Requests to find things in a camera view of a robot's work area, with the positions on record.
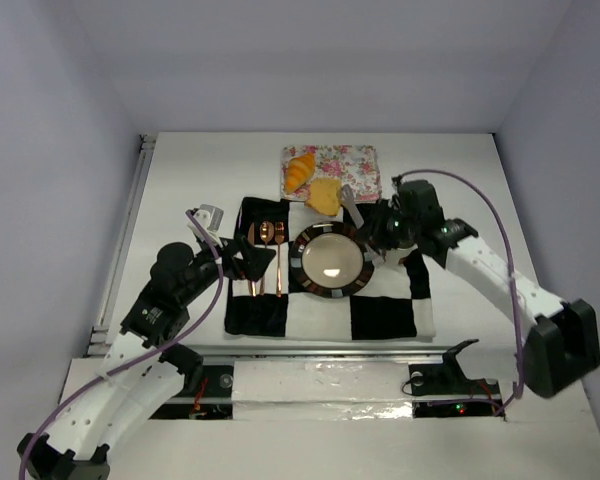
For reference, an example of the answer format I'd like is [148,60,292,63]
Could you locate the steel tongs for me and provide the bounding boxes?
[339,184,384,267]

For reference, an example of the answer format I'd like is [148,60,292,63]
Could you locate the brown bread slice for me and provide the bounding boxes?
[305,178,342,217]

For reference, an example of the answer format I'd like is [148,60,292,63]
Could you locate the orange striped croissant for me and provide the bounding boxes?
[284,152,316,194]

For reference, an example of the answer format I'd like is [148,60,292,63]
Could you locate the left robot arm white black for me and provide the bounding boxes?
[17,235,275,479]

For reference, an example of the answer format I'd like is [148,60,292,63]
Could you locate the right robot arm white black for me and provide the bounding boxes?
[341,176,600,398]

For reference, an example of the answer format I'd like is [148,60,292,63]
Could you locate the copper knife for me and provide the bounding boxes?
[247,222,257,297]

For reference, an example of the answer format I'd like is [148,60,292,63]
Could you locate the copper spoon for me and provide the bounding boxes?
[259,221,274,295]

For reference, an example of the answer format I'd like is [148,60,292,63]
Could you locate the steel cup with white sleeve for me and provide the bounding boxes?
[385,246,415,267]

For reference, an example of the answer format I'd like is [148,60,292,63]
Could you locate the copper fork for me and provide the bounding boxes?
[274,221,285,298]

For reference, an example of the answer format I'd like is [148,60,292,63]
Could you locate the dark rimmed ceramic plate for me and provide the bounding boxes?
[288,222,375,299]

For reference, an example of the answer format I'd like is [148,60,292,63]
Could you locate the floral tray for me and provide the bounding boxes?
[280,144,382,203]

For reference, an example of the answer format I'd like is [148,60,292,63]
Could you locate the black white checkered cloth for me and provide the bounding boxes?
[224,197,436,342]

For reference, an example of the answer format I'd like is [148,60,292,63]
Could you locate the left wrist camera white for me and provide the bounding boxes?
[185,204,224,240]

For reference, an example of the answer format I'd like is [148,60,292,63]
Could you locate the aluminium rail frame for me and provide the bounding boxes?
[105,132,530,382]

